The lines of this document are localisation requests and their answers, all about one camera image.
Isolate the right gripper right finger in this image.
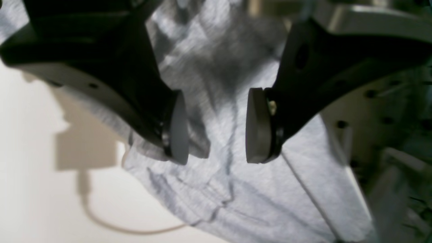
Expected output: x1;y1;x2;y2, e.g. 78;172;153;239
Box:
245;3;432;164

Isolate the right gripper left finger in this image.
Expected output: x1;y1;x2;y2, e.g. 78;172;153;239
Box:
1;0;189;165

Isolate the grey T-shirt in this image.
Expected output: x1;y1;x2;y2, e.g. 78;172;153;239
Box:
0;0;375;243

